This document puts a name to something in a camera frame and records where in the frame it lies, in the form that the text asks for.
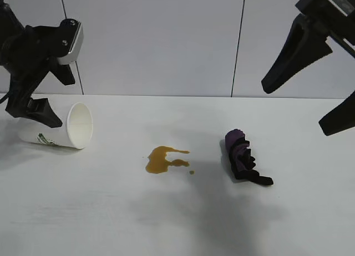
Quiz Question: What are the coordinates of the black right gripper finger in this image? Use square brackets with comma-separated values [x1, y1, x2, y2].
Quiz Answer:
[261, 14, 333, 95]
[318, 91, 355, 137]

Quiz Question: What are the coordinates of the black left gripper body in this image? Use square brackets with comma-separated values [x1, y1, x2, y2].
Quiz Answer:
[0, 25, 68, 120]

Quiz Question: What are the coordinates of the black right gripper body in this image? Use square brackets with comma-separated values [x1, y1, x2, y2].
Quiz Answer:
[295, 0, 355, 56]

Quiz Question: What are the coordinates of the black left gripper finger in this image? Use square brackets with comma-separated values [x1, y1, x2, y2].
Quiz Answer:
[27, 98, 63, 129]
[51, 63, 76, 86]

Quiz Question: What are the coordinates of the white paper coffee cup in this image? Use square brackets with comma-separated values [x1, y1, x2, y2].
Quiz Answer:
[18, 101, 94, 150]

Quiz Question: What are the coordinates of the purple and black cloth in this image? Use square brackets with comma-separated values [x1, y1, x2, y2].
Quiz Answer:
[220, 128, 275, 187]

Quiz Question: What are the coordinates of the brown coffee spill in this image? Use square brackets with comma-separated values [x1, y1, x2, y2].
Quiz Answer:
[144, 146, 196, 176]

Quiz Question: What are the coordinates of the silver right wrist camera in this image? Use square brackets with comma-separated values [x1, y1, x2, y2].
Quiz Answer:
[324, 0, 352, 17]

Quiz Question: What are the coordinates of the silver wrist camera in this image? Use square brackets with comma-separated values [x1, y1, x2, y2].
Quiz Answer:
[324, 0, 352, 17]
[57, 17, 84, 65]

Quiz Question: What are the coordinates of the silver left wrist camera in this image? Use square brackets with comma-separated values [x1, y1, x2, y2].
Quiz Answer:
[57, 17, 84, 65]

